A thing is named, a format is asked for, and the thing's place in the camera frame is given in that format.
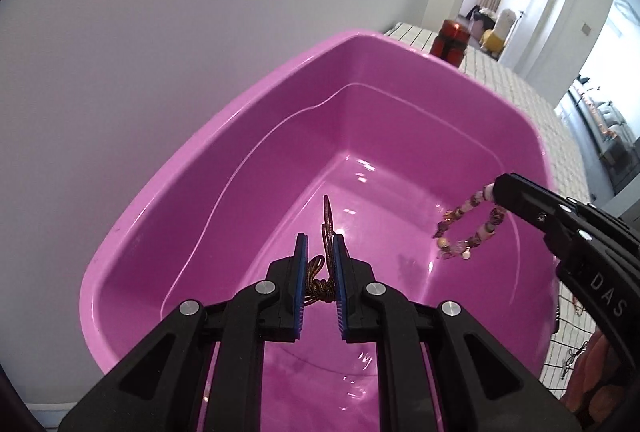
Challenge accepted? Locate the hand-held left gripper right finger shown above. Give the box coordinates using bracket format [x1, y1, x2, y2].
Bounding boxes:
[332, 234, 583, 432]

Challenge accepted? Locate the dark long cabinet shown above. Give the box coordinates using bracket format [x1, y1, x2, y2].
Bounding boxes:
[555, 79, 640, 213]

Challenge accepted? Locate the pink plastic basin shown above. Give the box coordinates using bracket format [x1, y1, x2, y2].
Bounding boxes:
[79, 30, 558, 432]

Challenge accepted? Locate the white grid tablecloth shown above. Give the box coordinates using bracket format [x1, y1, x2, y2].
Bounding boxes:
[384, 22, 608, 408]

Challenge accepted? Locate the dark clothes pile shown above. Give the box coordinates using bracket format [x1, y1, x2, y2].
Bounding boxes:
[467, 6, 490, 32]

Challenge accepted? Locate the person's right hand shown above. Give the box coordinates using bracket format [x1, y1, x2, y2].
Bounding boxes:
[562, 332, 626, 419]

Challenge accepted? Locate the small dark jewelry piece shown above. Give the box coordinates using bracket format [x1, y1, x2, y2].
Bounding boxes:
[559, 343, 589, 380]

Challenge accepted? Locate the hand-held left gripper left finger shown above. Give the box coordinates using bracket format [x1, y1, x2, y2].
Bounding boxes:
[60, 232, 308, 432]

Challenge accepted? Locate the golden brown braided cord bracelet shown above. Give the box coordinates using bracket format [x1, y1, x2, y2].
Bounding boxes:
[300, 195, 347, 307]

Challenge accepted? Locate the red bottle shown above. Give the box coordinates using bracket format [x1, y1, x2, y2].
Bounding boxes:
[430, 19, 471, 67]

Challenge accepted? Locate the yellow white plush toy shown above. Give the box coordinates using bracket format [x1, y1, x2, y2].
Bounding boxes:
[480, 9, 523, 60]

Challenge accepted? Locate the pink brown beaded bracelet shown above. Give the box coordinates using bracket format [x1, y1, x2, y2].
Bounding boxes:
[432, 184, 507, 261]

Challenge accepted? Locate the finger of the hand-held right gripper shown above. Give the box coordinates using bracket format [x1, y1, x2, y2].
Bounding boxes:
[492, 173, 596, 263]

